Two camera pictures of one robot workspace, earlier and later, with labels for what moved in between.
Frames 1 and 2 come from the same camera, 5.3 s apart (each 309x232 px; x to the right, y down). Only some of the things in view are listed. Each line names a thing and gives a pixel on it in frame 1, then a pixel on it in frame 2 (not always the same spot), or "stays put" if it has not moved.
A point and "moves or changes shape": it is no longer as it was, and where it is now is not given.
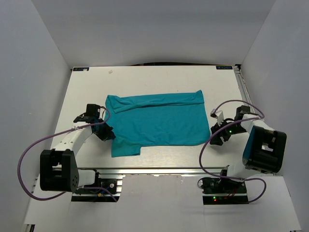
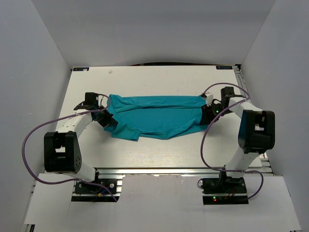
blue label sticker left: (81, 69) stays put
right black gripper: (216, 140) → (206, 114)
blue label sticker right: (224, 67) stays put
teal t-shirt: (156, 120) moves or changes shape
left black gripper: (108, 134) → (108, 121)
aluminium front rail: (151, 171) stays put
